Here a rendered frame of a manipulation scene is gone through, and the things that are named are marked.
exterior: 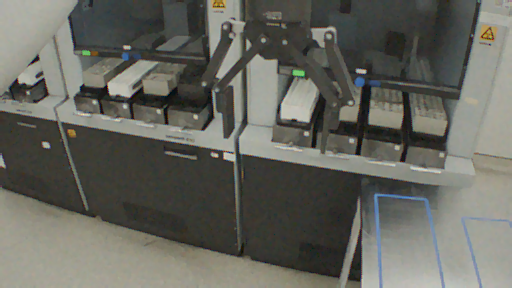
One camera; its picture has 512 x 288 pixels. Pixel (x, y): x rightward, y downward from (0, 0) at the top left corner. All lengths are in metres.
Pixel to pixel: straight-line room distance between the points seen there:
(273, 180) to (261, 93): 0.33
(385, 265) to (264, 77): 0.77
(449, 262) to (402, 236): 0.13
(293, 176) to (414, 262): 0.66
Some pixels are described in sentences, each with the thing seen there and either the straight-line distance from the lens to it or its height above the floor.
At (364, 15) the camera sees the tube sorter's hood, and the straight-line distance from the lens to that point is 1.21.
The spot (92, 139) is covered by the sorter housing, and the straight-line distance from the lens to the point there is 1.78.
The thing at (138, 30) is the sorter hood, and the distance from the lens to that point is 1.48.
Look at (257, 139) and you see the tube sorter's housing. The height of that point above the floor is 0.73.
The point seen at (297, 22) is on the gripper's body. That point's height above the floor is 1.36.
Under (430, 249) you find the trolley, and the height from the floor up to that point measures 0.82.
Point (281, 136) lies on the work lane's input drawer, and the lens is 1.34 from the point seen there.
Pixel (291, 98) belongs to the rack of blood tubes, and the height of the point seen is 0.86.
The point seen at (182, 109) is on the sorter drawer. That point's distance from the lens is 1.43.
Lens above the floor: 1.49
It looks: 33 degrees down
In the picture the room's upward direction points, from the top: straight up
